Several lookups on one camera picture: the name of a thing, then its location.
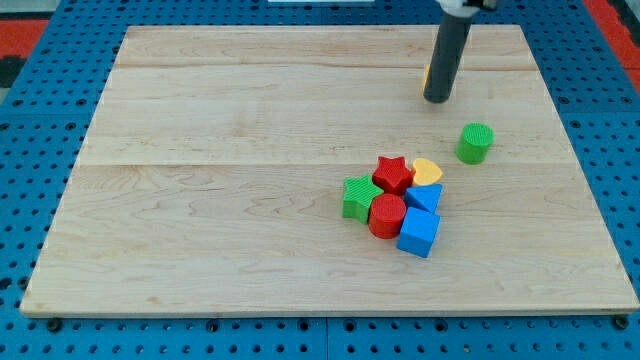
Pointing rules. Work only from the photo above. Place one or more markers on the green cylinder block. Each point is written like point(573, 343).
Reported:
point(474, 143)

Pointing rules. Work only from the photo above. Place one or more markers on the green star block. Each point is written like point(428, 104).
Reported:
point(358, 195)

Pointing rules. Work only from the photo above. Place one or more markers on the yellow hexagon block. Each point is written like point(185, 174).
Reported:
point(425, 78)

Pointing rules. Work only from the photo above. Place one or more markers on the red star block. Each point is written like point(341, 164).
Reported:
point(392, 175)

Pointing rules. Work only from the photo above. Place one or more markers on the blue cube block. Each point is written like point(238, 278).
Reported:
point(418, 232)

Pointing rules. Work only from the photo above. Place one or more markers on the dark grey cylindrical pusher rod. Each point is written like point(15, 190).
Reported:
point(448, 49)

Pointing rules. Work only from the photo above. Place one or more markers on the white rod mount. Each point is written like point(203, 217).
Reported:
point(466, 8)

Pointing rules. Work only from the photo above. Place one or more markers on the yellow heart block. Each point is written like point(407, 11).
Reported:
point(425, 172)

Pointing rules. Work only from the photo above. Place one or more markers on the wooden board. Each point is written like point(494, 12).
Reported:
point(210, 179)

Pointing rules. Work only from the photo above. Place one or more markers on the red cylinder block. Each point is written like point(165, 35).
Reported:
point(386, 216)

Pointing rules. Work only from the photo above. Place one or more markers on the blue triangle block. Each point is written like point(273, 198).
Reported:
point(426, 197)

